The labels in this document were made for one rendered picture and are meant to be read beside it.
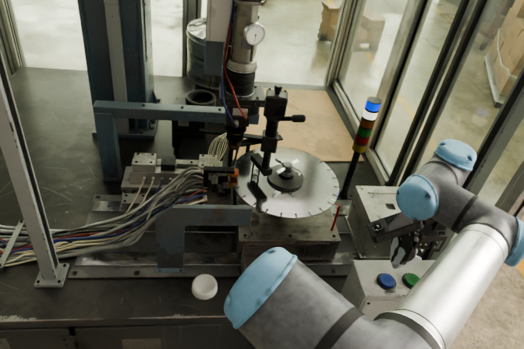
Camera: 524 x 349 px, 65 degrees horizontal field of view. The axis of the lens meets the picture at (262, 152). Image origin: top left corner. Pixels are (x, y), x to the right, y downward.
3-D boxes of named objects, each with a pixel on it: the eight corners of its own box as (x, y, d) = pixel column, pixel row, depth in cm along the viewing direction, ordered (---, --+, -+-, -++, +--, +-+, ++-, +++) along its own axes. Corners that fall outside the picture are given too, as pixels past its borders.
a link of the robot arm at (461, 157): (430, 146, 79) (448, 131, 84) (410, 188, 85) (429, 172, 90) (469, 167, 75) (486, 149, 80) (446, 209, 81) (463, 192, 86)
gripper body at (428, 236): (438, 255, 93) (460, 217, 86) (403, 255, 92) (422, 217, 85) (424, 230, 100) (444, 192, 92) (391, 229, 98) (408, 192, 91)
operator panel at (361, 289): (429, 291, 122) (449, 259, 113) (446, 326, 114) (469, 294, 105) (339, 293, 118) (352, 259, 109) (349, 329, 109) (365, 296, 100)
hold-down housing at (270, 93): (278, 146, 116) (289, 82, 104) (278, 156, 112) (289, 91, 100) (258, 143, 116) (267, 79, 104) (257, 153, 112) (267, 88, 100)
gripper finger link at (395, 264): (416, 277, 99) (430, 252, 94) (393, 277, 98) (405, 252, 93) (411, 266, 102) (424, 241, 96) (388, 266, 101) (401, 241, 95)
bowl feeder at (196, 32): (248, 89, 209) (256, 19, 188) (253, 122, 185) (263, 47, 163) (186, 86, 205) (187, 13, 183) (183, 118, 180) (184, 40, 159)
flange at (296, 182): (288, 163, 131) (289, 156, 129) (310, 183, 124) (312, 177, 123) (260, 172, 125) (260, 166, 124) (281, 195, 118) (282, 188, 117)
